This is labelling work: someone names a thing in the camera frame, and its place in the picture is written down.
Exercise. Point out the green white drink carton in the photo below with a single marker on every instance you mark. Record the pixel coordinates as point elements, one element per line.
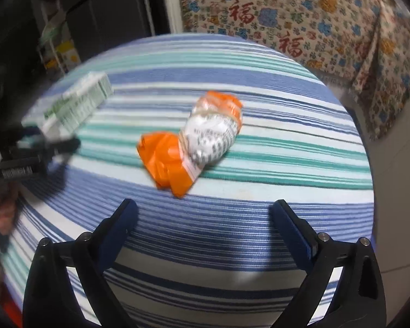
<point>78,104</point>

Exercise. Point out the orange white snack packet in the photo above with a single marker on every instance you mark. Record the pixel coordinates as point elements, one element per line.
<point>198,136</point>

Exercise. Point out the white storage rack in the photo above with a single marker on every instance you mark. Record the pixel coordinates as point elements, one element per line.
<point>51,34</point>

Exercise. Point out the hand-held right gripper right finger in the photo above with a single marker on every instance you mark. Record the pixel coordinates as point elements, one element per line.
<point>292,235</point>

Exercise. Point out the grey refrigerator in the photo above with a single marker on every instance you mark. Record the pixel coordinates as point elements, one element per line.
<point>123,6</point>

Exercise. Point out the person's left hand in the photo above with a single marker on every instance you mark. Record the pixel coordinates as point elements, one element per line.
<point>6,211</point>

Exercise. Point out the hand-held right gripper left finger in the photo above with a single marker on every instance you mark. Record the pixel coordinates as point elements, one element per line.
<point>119,232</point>

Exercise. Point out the blue green striped tablecloth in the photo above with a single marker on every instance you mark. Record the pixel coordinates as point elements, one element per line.
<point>225,229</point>

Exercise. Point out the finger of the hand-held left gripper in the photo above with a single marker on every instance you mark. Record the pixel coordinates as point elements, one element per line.
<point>29,135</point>
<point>61,147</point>

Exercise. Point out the yellow print cardboard box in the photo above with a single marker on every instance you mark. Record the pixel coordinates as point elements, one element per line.
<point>65,56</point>

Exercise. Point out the person's orange red clothing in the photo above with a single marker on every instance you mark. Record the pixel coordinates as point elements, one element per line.
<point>12,311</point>

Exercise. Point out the patterned fabric sofa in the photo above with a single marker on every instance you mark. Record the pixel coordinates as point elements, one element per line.
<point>293,17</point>

